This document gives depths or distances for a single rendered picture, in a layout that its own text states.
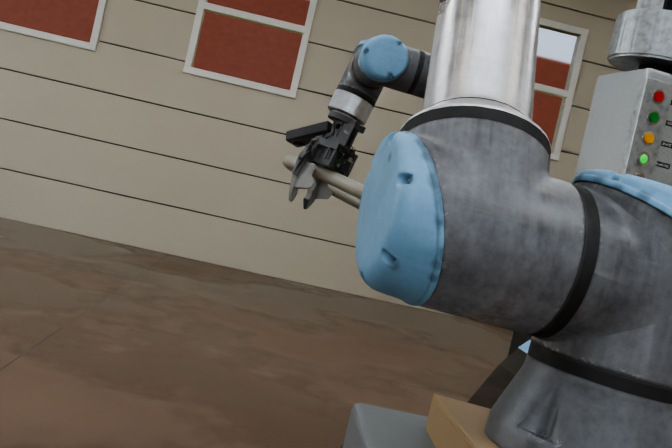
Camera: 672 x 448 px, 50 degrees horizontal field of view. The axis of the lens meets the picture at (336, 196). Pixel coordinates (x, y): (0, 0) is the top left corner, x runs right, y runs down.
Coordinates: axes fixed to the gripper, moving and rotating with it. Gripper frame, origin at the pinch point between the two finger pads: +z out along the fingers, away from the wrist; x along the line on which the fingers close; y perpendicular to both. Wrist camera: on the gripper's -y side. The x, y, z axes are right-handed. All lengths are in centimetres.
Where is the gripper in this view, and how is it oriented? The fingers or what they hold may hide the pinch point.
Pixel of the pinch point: (298, 198)
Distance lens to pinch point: 157.1
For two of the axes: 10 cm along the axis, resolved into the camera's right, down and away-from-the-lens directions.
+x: 5.8, 3.3, 7.4
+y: 6.9, 2.9, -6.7
